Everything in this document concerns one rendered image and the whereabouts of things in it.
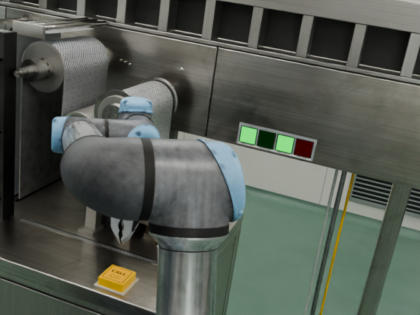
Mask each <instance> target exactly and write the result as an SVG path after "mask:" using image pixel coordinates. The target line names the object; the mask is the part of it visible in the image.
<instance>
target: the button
mask: <svg viewBox="0 0 420 315"><path fill-rule="evenodd" d="M135 278H136V272H134V271H130V270H128V269H124V268H122V267H119V266H115V265H113V264H112V265H111V266H110V267H109V268H107V269H106V270H105V271H104V272H103V273H102V274H101V275H100V276H99V277H98V285H101V286H104V287H107V288H109V289H113V290H115V291H119V292H121V293H123V292H124V291H125V290H126V289H127V288H128V287H129V286H130V285H131V284H132V283H133V281H134V280H135Z"/></svg>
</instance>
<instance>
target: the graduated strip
mask: <svg viewBox="0 0 420 315"><path fill-rule="evenodd" d="M19 221H22V222H25V223H28V224H32V225H34V226H37V227H40V228H44V229H47V230H50V231H53V232H55V233H59V234H63V235H65V236H69V237H71V238H74V239H78V240H80V241H84V242H87V243H90V244H93V245H96V246H100V247H102V248H106V249H109V250H112V251H115V252H117V253H121V254H125V255H127V256H131V257H133V258H136V259H140V260H143V261H146V262H149V263H152V264H155V265H158V260H155V259H151V258H149V257H146V256H142V255H140V254H136V253H133V252H130V251H127V250H124V249H120V248H118V247H114V246H111V245H108V244H104V243H102V242H99V241H95V240H93V239H89V238H86V237H83V236H80V235H77V234H73V233H71V232H67V231H64V230H61V229H58V228H55V227H52V226H48V225H45V224H42V223H40V222H36V221H33V220H30V219H26V218H22V219H20V220H19Z"/></svg>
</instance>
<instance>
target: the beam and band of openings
mask: <svg viewBox="0 0 420 315"><path fill-rule="evenodd" d="M31 3H34V4H31ZM37 4H38V5H37ZM0 5H3V6H9V7H13V8H19V9H25V10H29V11H36V12H39V13H45V14H52V15H55V16H62V17H65V18H89V19H97V20H98V21H107V25H108V26H114V27H118V28H124V29H130V30H134V31H140V32H144V33H150V34H157V35H160V36H166V37H170V38H176V39H183V40H187V41H192V42H197V43H203V44H209V45H213V46H219V47H222V48H229V49H235V50H239V51H245V52H249V53H255V54H261V55H265V56H271V57H275V58H281V59H287V60H292V61H297V62H301V63H308V64H313V65H317V66H324V67H327V68H334V69H340V70H343V71H350V72H354V73H360V74H366V75H370V76H376V77H380V78H386V79H392V80H396V81H402V82H406V83H412V84H418V85H420V76H417V75H420V4H419V3H414V2H406V1H398V0H0ZM59 8H60V9H59ZM64 9H67V10H64ZM68 10H71V11H68ZM74 11H77V12H74ZM101 16H104V17H101ZM111 18H114V19H111ZM138 23H141V24H138ZM144 24H148V25H151V26H148V25H144ZM155 26H158V27H155ZM176 30H178V31H176ZM181 31H185V32H181ZM192 33H195V34H192ZM198 34H202V35H198ZM218 38H222V39H218ZM225 39H228V40H232V41H228V40H225ZM235 41H239V42H235ZM245 43H247V44H245ZM263 46H266V47H263ZM272 48H276V49H272ZM279 49H282V50H286V51H282V50H279ZM289 51H292V52H289ZM310 55H313V56H310ZM316 56H319V57H316ZM321 57H323V58H321ZM326 58H329V59H326ZM333 59H336V60H340V61H336V60H333ZM343 61H346V62H343ZM360 64H363V65H367V66H363V65H360ZM370 66H373V67H370ZM375 67H377V68H375ZM380 68H383V69H380ZM385 69H390V70H393V71H390V70H385ZM396 71H400V72H396ZM413 74H417V75H413Z"/></svg>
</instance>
